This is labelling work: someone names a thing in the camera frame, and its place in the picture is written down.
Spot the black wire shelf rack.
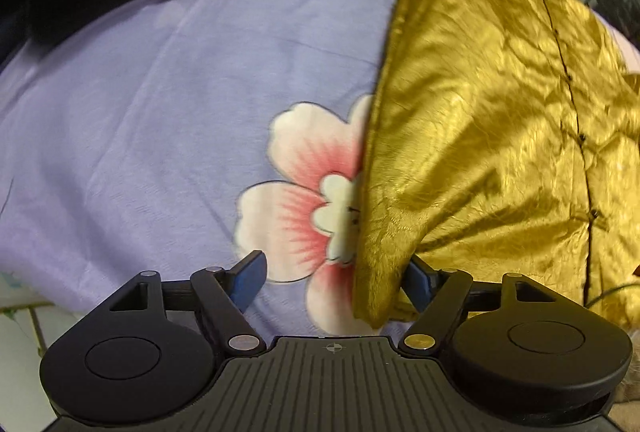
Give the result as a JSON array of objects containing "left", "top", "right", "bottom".
[{"left": 586, "top": 0, "right": 640, "bottom": 48}]

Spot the purple floral bed sheet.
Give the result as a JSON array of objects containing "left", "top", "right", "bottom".
[{"left": 1, "top": 0, "right": 395, "bottom": 338}]

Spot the gold satin jacket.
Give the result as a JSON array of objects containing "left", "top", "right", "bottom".
[{"left": 98, "top": 0, "right": 640, "bottom": 332}]

